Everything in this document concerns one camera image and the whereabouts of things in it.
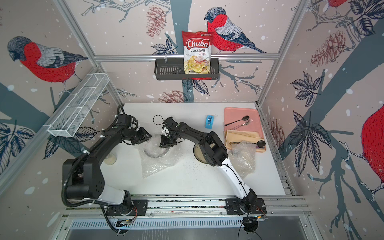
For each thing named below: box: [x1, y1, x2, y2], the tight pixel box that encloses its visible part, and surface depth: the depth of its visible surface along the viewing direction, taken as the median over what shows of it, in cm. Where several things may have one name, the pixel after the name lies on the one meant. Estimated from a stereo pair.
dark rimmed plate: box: [143, 134, 170, 158], surface depth 94 cm
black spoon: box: [224, 115, 250, 126], surface depth 112 cm
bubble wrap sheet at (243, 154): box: [228, 140, 257, 179], surface depth 88 cm
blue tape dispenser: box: [204, 115, 214, 129], surface depth 109 cm
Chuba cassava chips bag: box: [181, 30, 214, 74], surface depth 87 cm
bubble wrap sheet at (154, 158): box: [137, 134, 184, 179], surface depth 91 cm
